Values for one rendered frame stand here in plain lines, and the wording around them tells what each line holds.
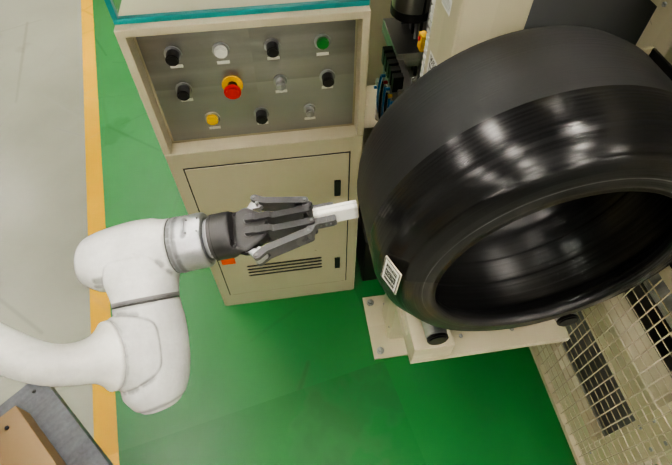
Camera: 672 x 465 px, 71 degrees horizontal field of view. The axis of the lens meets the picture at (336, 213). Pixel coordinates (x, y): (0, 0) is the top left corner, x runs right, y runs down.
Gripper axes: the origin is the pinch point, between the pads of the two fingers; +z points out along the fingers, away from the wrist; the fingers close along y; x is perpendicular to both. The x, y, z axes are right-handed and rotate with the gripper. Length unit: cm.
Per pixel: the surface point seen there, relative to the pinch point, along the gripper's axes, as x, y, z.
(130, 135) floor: 109, 164, -107
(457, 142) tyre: -13.5, -2.8, 17.8
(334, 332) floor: 122, 33, -13
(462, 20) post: -11.6, 26.3, 27.7
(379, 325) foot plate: 124, 33, 5
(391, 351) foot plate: 124, 21, 8
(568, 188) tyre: -10.8, -11.7, 29.3
